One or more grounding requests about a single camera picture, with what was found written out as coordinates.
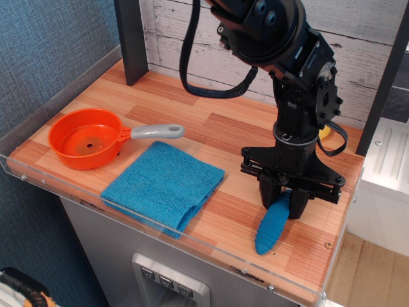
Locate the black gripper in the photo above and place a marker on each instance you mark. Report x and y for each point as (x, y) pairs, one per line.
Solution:
(295, 167)

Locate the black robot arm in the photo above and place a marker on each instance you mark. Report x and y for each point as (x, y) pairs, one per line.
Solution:
(275, 37)

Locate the silver dispenser button panel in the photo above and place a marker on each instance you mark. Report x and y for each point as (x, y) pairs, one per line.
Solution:
(166, 283)

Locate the white ribbed appliance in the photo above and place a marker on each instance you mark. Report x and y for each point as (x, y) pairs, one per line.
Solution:
(379, 210)

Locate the dark grey post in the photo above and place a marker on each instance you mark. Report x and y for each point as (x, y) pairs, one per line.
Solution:
(391, 68)
(130, 29)

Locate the blue folded cloth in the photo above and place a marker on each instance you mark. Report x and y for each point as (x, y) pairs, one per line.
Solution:
(164, 188)

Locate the dark grey right post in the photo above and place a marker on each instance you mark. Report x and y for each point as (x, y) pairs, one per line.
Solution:
(391, 68)

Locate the black orange object corner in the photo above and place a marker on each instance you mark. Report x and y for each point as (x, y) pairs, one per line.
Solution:
(19, 289)

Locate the grey toy fridge cabinet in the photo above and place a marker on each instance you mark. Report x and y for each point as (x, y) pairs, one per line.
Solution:
(109, 245)

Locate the blue handled metal fork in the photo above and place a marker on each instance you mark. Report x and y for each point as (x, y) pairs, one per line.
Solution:
(273, 223)

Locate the yellow toy banana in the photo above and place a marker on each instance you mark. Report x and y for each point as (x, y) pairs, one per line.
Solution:
(325, 132)

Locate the orange toy pan grey handle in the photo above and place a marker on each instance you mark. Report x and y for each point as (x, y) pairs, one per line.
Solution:
(92, 137)

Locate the dark grey left post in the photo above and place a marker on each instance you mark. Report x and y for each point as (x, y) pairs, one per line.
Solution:
(130, 29)

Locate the clear acrylic guard rail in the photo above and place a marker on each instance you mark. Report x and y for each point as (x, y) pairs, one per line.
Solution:
(213, 261)

